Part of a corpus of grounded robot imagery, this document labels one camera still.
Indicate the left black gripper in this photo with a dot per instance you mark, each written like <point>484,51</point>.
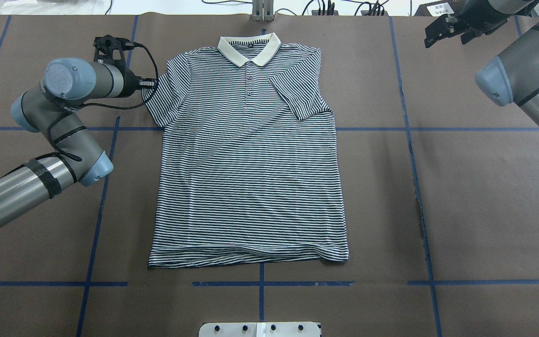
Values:
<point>131,84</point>

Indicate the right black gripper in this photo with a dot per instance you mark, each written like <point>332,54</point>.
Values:
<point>474,19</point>

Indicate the blue white striped polo shirt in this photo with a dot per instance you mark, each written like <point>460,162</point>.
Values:
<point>249,170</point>

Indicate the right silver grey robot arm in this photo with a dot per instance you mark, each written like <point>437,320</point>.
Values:
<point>513,75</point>

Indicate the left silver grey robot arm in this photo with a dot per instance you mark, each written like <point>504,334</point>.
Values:
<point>46,112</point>

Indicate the black box with label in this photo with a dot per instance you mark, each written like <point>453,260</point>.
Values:
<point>437,8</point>

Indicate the right grey USB hub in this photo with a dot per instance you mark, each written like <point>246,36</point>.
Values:
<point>366,8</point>

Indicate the grey usb hub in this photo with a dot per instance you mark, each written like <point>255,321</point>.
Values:
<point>323,8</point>
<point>366,8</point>

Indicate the clear plastic bag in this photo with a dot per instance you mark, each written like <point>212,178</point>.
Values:
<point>55,7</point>

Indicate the left grey USB hub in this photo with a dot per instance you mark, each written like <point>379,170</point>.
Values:
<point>323,8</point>

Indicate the aluminium profile post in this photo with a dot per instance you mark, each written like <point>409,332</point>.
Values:
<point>263,10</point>

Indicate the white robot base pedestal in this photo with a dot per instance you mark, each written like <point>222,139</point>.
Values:
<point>260,329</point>

